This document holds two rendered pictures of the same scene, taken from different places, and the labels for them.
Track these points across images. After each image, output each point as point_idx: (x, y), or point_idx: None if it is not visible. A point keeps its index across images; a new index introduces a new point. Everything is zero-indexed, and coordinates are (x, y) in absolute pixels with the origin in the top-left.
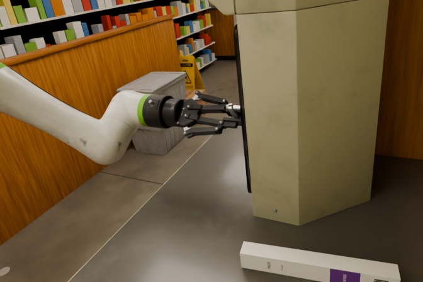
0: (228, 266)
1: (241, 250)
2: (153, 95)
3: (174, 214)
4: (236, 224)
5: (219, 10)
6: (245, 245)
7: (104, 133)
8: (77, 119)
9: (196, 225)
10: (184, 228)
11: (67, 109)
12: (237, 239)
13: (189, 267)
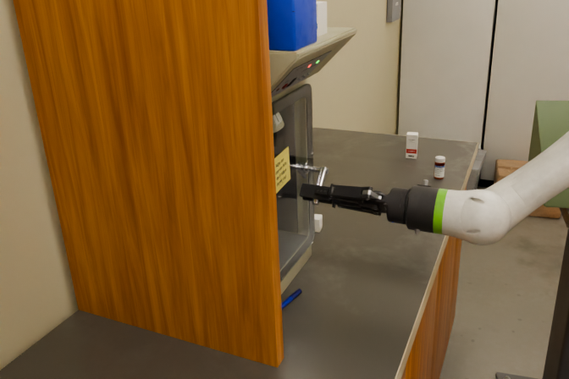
0: (332, 227)
1: (321, 216)
2: (431, 189)
3: (391, 258)
4: (328, 249)
5: (321, 68)
6: (317, 217)
7: None
8: (506, 176)
9: (365, 249)
10: (375, 248)
11: (522, 167)
12: (326, 240)
13: (361, 227)
